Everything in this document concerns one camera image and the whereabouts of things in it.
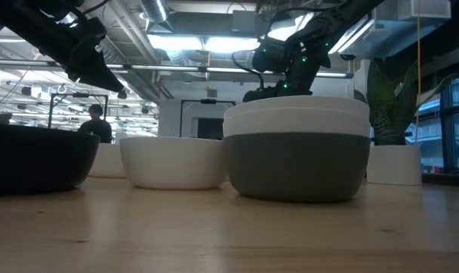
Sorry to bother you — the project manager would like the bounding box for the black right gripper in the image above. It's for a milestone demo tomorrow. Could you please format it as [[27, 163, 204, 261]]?
[[243, 52, 314, 102]]

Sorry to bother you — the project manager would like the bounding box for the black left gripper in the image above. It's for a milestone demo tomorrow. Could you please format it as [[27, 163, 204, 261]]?
[[64, 17, 127, 100]]

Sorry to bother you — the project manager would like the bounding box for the white bowl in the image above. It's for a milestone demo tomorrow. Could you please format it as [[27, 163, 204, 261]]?
[[87, 143, 128, 179], [223, 95, 371, 117], [119, 136, 229, 191], [222, 108, 372, 138]]

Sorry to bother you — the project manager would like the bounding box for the grey bowl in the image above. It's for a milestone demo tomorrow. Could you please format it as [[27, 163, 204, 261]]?
[[222, 131, 372, 203]]

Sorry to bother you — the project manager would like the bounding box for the black bowl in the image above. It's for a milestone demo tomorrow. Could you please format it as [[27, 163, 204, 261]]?
[[0, 121, 101, 195]]

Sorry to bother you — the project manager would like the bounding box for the person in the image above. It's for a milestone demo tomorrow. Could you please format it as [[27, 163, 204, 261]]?
[[77, 103, 113, 144]]

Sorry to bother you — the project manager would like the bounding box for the silver ceiling pipe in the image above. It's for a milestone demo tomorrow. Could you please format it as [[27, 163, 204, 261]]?
[[0, 58, 354, 80]]

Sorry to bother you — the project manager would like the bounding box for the ceiling light panel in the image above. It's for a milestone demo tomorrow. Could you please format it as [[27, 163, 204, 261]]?
[[147, 33, 260, 53]]

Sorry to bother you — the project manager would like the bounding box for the green snake plant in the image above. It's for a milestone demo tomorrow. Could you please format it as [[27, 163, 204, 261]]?
[[366, 58, 459, 147]]

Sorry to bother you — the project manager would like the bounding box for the dark screen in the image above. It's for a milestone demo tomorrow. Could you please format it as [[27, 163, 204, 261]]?
[[196, 118, 225, 140]]

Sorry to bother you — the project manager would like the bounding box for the white plant pot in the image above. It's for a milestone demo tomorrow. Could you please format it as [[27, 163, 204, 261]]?
[[366, 145, 423, 187]]

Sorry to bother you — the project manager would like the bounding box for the black workstation frame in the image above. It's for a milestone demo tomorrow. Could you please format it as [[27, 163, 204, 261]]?
[[180, 99, 237, 140], [48, 92, 109, 132]]

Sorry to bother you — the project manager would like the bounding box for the silver air duct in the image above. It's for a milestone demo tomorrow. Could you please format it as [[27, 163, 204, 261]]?
[[137, 0, 170, 24]]

